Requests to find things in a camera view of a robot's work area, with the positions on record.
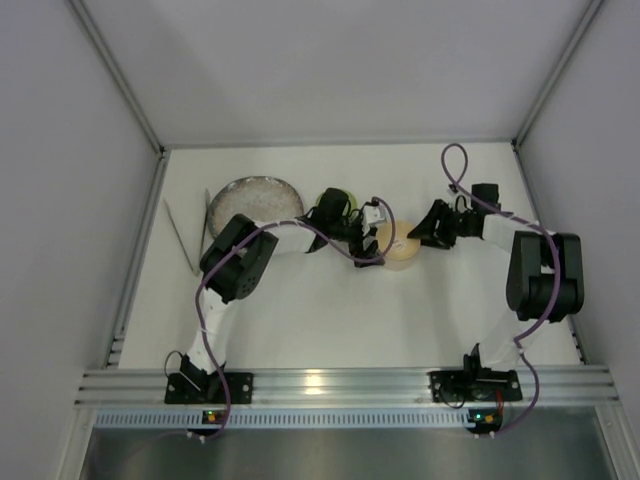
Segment steel lunch container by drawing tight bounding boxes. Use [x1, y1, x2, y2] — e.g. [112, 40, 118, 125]
[384, 255, 418, 272]

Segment beige round lid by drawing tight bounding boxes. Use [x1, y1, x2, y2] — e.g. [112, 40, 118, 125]
[376, 220, 421, 261]

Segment green round lid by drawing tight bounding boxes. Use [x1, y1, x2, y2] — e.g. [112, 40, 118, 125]
[315, 190, 359, 210]

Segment steel tongs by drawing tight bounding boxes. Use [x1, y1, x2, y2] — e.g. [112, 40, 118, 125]
[161, 188, 212, 276]

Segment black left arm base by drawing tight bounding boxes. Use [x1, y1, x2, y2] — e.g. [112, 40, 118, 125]
[164, 355, 254, 405]

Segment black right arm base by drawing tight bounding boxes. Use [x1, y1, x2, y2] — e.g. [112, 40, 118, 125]
[428, 349, 523, 407]

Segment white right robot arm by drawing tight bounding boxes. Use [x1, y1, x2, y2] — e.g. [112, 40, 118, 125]
[408, 183, 584, 382]

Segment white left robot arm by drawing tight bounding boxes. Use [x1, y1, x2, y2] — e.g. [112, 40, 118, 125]
[170, 188, 397, 402]

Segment speckled ceramic plate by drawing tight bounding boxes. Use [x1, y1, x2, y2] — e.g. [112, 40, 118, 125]
[207, 176, 304, 239]

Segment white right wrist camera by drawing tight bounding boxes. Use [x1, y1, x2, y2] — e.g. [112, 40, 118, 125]
[448, 185, 468, 213]

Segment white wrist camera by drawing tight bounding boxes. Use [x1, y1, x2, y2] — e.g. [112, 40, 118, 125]
[361, 204, 387, 234]
[448, 185, 468, 213]

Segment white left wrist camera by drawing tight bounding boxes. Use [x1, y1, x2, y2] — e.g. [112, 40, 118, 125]
[361, 204, 387, 234]

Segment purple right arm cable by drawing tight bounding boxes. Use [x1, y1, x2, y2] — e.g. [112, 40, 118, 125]
[439, 143, 561, 441]

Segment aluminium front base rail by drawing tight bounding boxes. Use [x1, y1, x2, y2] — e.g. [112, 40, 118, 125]
[74, 365, 619, 409]

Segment aluminium frame post right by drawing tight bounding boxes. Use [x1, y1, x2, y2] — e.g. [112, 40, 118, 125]
[511, 0, 608, 153]

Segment grey slotted cable duct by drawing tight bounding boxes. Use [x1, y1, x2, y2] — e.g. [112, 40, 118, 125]
[94, 408, 473, 429]

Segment aluminium frame rail left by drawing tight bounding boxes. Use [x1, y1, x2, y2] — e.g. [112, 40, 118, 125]
[66, 0, 168, 368]

